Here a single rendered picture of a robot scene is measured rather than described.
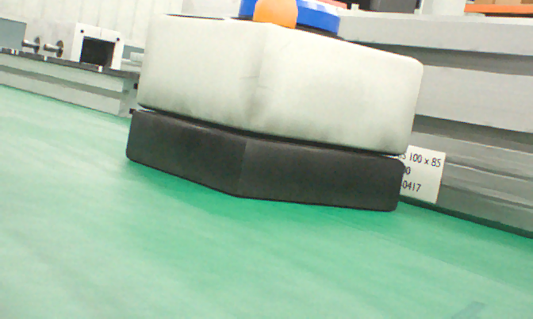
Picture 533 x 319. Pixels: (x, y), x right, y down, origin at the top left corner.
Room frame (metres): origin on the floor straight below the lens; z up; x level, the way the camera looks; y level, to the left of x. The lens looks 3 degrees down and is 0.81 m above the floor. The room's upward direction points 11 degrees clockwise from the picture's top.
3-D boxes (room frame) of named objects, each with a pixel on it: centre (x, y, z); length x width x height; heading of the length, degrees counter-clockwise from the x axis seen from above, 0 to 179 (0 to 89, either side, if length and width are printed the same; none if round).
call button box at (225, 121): (0.36, -0.01, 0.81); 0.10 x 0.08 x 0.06; 128
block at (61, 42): (1.49, 0.33, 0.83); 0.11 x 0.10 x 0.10; 129
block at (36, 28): (1.60, 0.39, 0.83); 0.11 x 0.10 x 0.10; 127
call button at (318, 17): (0.35, 0.00, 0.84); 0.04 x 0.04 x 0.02
